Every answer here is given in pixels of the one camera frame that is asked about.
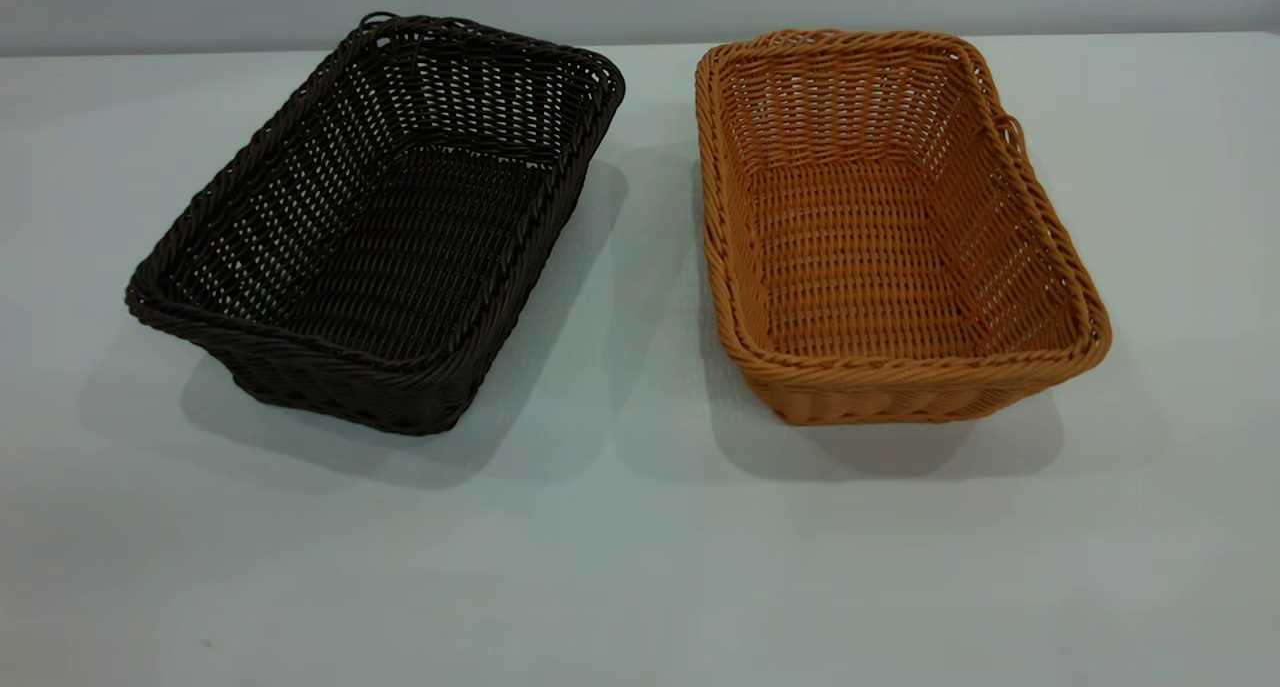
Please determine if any orange wicker basket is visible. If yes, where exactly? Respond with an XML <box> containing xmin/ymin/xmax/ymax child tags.
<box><xmin>694</xmin><ymin>28</ymin><xmax>1114</xmax><ymax>427</ymax></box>

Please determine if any black wicker basket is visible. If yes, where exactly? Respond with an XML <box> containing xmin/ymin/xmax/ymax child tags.
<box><xmin>124</xmin><ymin>11</ymin><xmax>627</xmax><ymax>437</ymax></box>

